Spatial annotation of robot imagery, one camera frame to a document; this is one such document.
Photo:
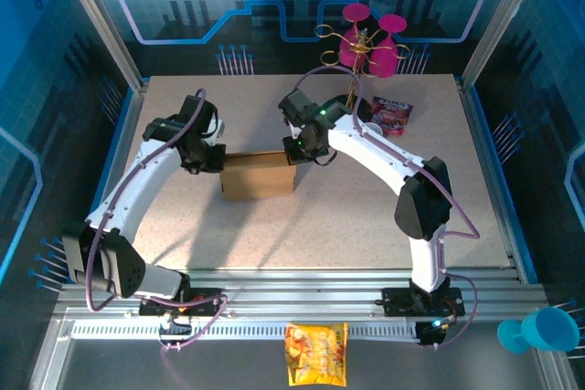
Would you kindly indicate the brown cardboard paper box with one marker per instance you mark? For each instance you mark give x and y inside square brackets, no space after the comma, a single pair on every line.
[256,177]

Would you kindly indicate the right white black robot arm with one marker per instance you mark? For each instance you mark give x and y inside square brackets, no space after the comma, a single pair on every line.
[379,152]

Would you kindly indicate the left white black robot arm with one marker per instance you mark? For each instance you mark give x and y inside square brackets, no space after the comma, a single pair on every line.
[132,180]

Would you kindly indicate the purple snack packet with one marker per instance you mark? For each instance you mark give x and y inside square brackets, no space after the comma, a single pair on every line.
[393,113]

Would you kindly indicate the pink plastic goblet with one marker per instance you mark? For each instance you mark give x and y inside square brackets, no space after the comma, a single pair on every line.
[383,59]
[352,49]

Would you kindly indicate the small black controller board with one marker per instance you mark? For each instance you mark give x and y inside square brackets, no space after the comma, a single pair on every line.
[176,328]
[429,335]

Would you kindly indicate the yellow chips bag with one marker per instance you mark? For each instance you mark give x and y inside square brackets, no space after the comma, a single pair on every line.
[315,353]

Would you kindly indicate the blue plastic goblet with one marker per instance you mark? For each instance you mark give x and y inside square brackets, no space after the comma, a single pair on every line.
[548,330]

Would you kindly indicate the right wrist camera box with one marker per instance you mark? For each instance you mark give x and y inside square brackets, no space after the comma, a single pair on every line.
[296,107]

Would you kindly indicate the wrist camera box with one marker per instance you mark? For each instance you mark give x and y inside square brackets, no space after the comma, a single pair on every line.
[296,107]
[196,111]

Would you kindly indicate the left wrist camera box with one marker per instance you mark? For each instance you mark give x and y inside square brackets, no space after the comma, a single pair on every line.
[196,111]

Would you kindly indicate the aluminium side rail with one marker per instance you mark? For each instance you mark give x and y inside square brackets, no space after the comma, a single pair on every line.
[480,157]
[132,125]

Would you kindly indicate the aluminium frame cross rail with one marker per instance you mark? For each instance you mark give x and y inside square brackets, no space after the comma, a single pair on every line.
[297,294]

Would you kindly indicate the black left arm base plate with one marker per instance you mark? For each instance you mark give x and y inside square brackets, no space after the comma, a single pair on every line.
[205,305]

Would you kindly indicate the aluminium upright post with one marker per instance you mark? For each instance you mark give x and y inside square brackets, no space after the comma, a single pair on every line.
[498,20]
[100,20]

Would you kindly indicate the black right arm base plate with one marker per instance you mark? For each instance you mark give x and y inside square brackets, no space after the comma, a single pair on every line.
[397,303]

